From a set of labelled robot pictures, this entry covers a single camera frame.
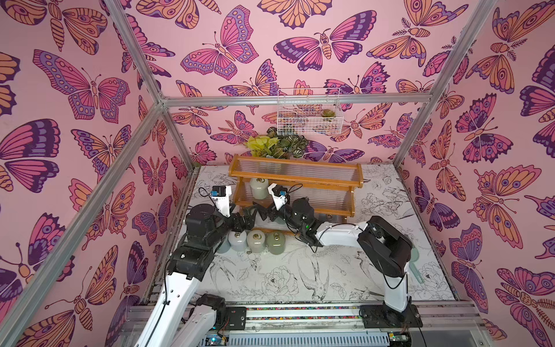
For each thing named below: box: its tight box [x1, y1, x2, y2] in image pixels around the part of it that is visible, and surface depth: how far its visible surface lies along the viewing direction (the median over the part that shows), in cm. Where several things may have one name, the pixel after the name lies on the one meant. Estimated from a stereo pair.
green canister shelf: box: [267, 231, 286, 256], surface depth 87 cm
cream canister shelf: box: [246, 229, 266, 254], surface depth 87 cm
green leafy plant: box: [244, 126, 309, 159], surface depth 100 cm
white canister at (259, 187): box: [250, 177, 269, 200], surface depth 85 cm
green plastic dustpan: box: [409, 247, 425, 285], surface depth 87 cm
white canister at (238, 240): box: [228, 230, 248, 251], surface depth 87 cm
